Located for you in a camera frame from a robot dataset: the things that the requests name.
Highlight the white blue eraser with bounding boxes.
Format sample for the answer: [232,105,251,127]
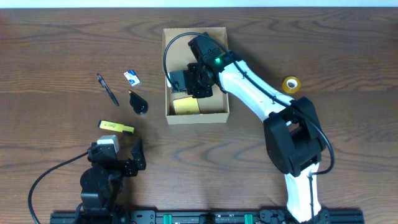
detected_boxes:
[124,70,141,86]

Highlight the yellow adhesive tape roll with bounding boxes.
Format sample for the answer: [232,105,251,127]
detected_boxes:
[282,76,301,94]

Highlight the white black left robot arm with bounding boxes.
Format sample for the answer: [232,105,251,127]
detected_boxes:
[76,135,146,223]

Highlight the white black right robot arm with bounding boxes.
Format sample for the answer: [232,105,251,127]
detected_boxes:
[184,32,331,223]

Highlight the yellow sticky note pad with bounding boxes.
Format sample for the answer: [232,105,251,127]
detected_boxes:
[173,97,200,115]

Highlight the yellow highlighter marker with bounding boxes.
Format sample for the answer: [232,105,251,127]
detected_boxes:
[98,120,135,134]

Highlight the open cardboard box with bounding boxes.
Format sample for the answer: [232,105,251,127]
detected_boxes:
[162,27,229,124]

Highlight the black correction tape dispenser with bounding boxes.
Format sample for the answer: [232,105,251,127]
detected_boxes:
[128,90,149,114]

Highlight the black ballpoint pen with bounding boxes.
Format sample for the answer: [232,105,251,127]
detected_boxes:
[97,73,119,107]

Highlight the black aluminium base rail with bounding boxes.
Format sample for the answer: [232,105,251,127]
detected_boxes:
[49,208,365,224]

